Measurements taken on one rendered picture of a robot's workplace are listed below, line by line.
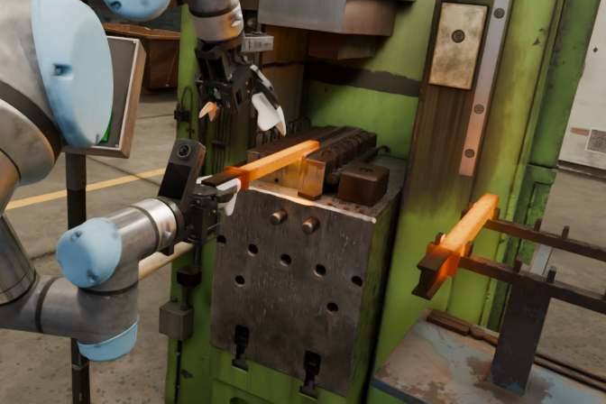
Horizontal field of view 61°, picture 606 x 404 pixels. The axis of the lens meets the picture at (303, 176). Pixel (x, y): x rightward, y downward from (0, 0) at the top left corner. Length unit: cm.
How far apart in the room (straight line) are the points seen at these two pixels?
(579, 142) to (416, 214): 511
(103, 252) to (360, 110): 110
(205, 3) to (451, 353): 75
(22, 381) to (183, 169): 146
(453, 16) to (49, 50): 91
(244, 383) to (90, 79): 110
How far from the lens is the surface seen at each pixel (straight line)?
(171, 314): 166
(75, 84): 41
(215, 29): 79
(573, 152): 633
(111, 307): 72
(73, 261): 68
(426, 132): 122
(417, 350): 105
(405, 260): 132
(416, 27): 156
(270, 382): 138
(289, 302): 124
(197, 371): 179
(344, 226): 111
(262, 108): 88
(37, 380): 213
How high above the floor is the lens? 130
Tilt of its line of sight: 17 degrees down
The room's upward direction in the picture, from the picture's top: 7 degrees clockwise
